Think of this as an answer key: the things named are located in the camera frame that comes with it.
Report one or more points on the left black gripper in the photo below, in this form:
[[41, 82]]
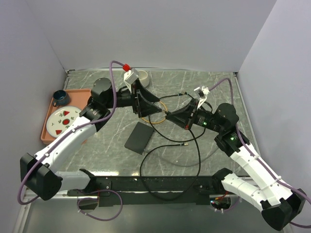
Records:
[[140, 101]]

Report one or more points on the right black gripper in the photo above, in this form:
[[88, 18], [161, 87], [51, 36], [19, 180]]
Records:
[[182, 116]]

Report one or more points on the black network switch box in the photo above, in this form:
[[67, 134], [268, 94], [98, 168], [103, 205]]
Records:
[[139, 138]]

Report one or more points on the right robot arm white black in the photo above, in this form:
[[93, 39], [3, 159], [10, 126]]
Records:
[[278, 202]]

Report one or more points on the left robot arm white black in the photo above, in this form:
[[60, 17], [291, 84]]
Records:
[[40, 172]]

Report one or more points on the white ceramic mug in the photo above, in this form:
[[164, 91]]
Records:
[[144, 78]]

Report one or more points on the pink tray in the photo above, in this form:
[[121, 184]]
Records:
[[79, 98]]

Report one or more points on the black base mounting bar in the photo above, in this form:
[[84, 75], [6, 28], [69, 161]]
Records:
[[136, 190]]

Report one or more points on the dark blue cup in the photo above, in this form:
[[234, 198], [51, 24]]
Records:
[[60, 98]]

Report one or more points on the white watermelon pattern plate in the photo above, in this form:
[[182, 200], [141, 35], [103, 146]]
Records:
[[61, 119]]

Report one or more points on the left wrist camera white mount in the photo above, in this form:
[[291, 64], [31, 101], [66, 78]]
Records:
[[130, 76]]

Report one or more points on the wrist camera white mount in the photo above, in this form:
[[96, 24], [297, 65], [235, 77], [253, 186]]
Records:
[[130, 76], [202, 92]]

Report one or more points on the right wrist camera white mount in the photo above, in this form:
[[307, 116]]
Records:
[[202, 92]]

